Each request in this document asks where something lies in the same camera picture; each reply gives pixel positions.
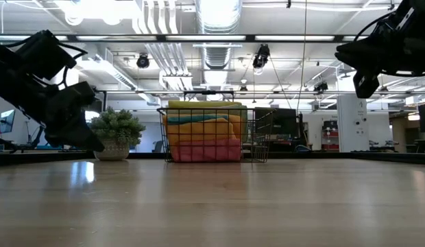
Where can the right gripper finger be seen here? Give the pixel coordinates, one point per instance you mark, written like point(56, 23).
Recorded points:
point(353, 55)

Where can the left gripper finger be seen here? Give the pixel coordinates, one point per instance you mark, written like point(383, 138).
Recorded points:
point(79, 137)

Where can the teal microfiber towel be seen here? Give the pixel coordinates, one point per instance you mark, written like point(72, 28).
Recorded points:
point(198, 118)

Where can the pink microfiber towel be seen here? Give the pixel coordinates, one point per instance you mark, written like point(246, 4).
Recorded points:
point(205, 151)

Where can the yellow microfiber towel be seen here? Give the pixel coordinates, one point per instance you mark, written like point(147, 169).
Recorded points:
point(202, 104)

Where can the light green microfiber towel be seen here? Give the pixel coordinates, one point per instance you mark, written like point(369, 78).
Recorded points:
point(243, 123)

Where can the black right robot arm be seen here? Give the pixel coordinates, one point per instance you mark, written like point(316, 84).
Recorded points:
point(418, 13)

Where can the green artificial plant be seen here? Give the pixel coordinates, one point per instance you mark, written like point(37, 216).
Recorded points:
point(118, 127)

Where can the black metal stand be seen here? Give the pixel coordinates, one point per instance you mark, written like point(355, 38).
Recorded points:
point(104, 99)

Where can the black ceiling spotlight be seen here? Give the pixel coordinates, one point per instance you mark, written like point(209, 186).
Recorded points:
point(321, 86)
point(261, 55)
point(143, 61)

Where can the tilted computer monitor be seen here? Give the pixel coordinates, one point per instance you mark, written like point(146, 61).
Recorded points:
point(7, 120)

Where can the white square pillar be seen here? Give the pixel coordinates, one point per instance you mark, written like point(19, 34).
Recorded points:
point(353, 120)

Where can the red storage shelf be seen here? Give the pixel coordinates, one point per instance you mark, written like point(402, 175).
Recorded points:
point(330, 133)

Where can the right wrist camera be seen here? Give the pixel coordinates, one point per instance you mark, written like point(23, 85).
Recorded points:
point(365, 84)

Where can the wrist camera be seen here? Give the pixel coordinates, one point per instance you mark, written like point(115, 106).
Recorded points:
point(365, 84)
point(44, 55)

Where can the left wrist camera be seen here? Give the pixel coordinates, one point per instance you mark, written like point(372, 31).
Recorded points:
point(44, 55)

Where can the black aluminium table frame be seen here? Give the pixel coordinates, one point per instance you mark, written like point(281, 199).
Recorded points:
point(336, 156)

